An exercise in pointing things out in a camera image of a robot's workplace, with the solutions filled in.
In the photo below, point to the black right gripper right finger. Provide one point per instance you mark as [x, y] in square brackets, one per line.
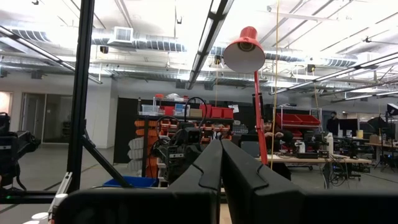
[264, 202]

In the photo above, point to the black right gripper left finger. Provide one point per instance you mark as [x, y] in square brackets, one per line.
[192, 205]

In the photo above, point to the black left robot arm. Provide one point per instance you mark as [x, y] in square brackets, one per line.
[177, 175]

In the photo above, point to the blue plastic bin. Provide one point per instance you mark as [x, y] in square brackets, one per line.
[136, 182]

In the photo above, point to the red plastic storage bin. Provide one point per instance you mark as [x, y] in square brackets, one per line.
[227, 113]
[216, 112]

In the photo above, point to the black storage shelf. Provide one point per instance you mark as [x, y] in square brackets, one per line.
[124, 130]

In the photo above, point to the wooden work table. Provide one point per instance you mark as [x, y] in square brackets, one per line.
[311, 160]

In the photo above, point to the person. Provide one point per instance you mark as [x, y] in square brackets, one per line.
[273, 137]
[332, 124]

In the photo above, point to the white plastic jug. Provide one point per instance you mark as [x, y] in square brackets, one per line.
[329, 144]

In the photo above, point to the metal rack red bins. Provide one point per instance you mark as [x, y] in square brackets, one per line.
[295, 119]

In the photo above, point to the black computer monitor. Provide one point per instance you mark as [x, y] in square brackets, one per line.
[348, 127]

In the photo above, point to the red desk lamp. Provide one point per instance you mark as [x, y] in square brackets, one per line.
[244, 53]

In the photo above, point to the long ceiling light bar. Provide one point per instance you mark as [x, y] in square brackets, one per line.
[211, 31]

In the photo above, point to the black aluminium frame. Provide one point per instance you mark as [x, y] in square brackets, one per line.
[81, 93]

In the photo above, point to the silver angled bracket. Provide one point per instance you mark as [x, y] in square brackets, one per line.
[62, 186]

